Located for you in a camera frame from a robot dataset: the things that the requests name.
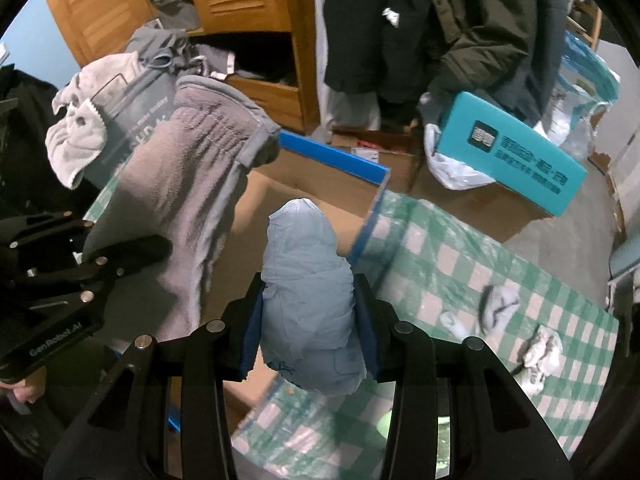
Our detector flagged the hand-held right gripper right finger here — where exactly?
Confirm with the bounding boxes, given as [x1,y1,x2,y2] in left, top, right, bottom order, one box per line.
[352,274,576,480]

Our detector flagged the black hanging jacket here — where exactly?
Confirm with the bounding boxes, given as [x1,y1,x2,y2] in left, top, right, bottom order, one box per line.
[322,0,436,97]

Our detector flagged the large closed cardboard box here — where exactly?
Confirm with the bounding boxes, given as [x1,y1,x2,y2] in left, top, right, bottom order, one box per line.
[407,157,553,243]

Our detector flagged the blue-edged cardboard box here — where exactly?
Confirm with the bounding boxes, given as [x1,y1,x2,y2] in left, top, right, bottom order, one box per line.
[165,130,392,480]

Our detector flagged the person's dark clothing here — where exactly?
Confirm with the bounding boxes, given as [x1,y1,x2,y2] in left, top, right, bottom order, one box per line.
[0,65,96,221]

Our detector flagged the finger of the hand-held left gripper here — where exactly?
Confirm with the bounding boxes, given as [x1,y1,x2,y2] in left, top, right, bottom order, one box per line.
[0,212,93,261]
[0,235,173,311]

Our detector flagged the white grey sock bundle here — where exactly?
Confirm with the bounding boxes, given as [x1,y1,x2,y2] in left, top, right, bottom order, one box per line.
[519,325,564,396]

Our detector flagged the teal box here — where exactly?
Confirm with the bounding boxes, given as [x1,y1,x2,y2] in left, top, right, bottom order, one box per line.
[434,91,588,218]

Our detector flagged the grey fleece pants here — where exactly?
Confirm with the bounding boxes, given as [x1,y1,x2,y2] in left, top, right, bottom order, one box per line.
[82,76,282,331]

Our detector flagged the small white cloth piece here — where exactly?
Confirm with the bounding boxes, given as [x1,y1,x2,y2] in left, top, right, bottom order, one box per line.
[439,310,472,339]

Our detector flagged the white hanging garment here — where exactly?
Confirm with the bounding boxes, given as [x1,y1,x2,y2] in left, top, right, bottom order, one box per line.
[315,77,382,133]

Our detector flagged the person's left hand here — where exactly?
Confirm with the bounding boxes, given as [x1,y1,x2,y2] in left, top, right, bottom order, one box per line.
[0,372,43,413]

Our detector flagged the grey printed storage bag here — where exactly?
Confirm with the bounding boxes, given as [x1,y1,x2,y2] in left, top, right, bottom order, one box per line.
[80,67,181,221]

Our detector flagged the green checkered tablecloth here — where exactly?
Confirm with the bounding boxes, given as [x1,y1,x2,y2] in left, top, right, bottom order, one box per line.
[230,192,621,480]

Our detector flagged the grey hooded sweatshirt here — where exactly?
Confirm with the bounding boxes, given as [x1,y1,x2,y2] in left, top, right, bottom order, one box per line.
[125,22,236,81]

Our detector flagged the white fleece garment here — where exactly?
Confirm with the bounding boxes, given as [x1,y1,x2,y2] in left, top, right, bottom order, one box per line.
[45,55,141,188]

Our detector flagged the small open cardboard box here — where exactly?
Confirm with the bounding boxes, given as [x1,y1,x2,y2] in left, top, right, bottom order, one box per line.
[325,127,426,193]

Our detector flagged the clear plastic storage bag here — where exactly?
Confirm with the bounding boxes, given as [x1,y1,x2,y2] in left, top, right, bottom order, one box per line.
[547,30,622,161]

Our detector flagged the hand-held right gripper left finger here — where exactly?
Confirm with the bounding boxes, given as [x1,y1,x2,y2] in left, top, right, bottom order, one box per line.
[42,272,266,480]

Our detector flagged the light blue cloth bundle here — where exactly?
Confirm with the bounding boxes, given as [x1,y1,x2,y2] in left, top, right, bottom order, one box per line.
[261,198,367,395]

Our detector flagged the white plastic bag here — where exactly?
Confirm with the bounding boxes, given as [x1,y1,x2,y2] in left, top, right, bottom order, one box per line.
[422,122,497,191]

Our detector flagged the dark olive hanging jacket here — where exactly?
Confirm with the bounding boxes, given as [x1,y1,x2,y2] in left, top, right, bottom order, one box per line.
[427,0,571,128]

